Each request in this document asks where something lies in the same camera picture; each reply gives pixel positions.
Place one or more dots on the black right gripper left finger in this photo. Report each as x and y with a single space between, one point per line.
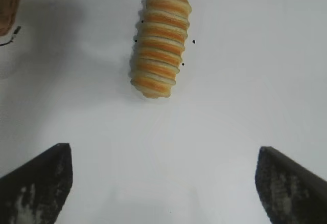
38 183

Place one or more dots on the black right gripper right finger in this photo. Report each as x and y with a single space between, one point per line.
288 190

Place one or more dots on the long striped bread roll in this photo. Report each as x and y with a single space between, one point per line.
159 47

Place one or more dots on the brown woven wicker basket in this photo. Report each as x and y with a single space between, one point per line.
9 4

